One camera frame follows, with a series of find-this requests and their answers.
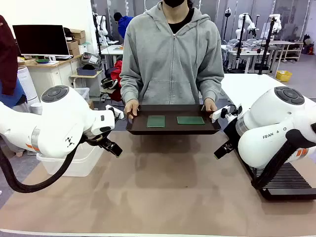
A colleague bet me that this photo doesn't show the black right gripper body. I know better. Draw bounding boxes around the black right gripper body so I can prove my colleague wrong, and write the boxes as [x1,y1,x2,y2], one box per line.
[226,137,239,152]

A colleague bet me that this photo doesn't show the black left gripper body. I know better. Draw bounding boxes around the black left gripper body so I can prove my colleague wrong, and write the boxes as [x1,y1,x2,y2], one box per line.
[85,132,112,149]

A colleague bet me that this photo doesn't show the green PCB board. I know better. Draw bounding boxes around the green PCB board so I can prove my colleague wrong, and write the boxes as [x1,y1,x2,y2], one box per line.
[176,116,205,125]
[146,115,166,128]

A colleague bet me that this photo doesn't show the dark brown plastic tray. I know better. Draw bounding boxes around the dark brown plastic tray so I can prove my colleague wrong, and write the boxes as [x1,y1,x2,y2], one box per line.
[125,104,222,136]

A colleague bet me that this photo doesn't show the person's right forearm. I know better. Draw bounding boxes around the person's right forearm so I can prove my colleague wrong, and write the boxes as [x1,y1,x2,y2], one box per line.
[120,71,144,103]

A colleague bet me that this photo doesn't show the person's left forearm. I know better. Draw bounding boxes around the person's left forearm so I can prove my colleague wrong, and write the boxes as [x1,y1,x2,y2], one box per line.
[197,74,225,102]

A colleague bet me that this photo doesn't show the person's right hand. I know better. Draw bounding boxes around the person's right hand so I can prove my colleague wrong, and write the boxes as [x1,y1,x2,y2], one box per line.
[123,99,141,120]

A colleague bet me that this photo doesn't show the person's left hand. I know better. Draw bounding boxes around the person's left hand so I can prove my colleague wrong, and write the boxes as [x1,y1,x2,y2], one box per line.
[203,98,218,114]

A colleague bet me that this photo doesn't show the clear plastic box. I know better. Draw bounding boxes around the clear plastic box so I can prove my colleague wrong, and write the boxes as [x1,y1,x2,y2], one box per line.
[36,142,104,177]

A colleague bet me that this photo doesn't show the clear lidded storage bin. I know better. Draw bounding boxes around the clear lidded storage bin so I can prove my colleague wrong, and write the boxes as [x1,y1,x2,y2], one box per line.
[74,87,90,102]

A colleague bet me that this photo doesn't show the black and white shoes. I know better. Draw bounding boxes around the black and white shoes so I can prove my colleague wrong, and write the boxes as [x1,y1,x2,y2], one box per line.
[100,78,119,91]

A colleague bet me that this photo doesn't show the small wooden side table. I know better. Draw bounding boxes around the small wooden side table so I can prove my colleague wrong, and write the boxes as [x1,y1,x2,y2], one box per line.
[70,70,104,89]

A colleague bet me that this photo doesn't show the black slotted PCB rack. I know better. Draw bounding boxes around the black slotted PCB rack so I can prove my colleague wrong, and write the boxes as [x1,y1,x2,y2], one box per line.
[223,119,316,200]

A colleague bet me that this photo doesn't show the white round device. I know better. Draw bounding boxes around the white round device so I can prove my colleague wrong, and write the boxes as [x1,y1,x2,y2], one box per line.
[29,102,43,116]

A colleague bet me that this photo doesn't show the dark blue tray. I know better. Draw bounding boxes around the dark blue tray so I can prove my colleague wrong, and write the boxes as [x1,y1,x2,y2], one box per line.
[76,66,98,76]

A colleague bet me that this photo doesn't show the red cloth on chair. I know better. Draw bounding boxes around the red cloth on chair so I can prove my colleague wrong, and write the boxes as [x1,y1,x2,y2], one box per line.
[110,60,123,87]

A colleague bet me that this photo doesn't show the white cabinet with wood top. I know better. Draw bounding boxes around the white cabinet with wood top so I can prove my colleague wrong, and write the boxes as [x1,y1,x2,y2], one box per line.
[18,53,84,99]

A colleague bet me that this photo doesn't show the black bin with white label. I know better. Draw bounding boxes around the black bin with white label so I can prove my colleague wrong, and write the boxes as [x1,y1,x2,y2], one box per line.
[81,52,102,65]

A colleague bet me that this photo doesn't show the yellow plastic bin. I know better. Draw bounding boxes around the yellow plastic bin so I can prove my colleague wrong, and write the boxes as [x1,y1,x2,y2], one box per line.
[276,70,293,82]

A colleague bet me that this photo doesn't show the white work table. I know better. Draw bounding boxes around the white work table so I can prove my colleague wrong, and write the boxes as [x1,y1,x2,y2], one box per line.
[100,44,124,62]

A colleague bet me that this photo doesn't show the white perforated air purifier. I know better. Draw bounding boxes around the white perforated air purifier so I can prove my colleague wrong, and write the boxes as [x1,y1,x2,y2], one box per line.
[16,65,40,104]

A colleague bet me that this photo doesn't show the white table with clutter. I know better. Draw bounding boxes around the white table with clutter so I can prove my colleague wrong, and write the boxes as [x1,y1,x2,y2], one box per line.
[221,44,271,74]

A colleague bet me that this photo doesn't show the person in gray hoodie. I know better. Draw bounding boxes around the person in gray hoodie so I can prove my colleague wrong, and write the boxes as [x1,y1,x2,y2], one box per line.
[119,0,225,106]

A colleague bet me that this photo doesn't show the black tripod stand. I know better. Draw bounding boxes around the black tripod stand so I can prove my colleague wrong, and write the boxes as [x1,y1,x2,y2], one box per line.
[258,17,277,75]
[236,13,247,60]

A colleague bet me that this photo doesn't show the wooden shelf unit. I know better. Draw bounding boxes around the wooden shelf unit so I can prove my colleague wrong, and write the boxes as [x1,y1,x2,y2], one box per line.
[281,40,304,62]

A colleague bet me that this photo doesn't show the black computer monitor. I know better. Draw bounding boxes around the black computer monitor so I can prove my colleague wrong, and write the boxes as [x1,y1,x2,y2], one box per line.
[12,24,71,57]

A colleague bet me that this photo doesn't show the person in blue jacket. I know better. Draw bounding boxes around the person in blue jacket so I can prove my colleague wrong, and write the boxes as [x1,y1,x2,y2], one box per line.
[113,12,134,39]

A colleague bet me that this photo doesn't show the person in dark red top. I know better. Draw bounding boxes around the person in dark red top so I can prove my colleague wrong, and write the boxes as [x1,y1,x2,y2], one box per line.
[0,14,28,109]

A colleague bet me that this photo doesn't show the black face mask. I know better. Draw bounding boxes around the black face mask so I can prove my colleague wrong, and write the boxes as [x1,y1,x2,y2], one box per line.
[161,0,186,8]

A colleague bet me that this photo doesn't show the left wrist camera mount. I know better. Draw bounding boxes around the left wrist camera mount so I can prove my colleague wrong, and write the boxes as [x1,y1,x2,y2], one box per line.
[105,105,124,121]

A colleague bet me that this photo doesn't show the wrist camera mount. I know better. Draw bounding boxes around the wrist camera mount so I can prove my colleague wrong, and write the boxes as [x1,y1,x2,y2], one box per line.
[211,105,244,123]
[105,105,124,121]

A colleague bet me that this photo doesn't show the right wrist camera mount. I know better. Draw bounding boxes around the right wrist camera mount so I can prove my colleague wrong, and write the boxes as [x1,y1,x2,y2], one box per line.
[211,105,244,123]

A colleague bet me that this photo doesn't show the right arm black cable sleeve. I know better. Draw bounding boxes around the right arm black cable sleeve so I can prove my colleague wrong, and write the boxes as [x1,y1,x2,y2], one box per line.
[251,128,316,190]

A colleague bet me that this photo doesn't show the arm black cable sleeve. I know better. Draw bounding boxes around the arm black cable sleeve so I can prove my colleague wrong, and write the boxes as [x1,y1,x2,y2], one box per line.
[0,137,86,194]
[251,128,316,190]

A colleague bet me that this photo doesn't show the left arm black cable sleeve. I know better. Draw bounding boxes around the left arm black cable sleeve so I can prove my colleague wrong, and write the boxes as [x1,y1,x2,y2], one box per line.
[0,137,86,194]

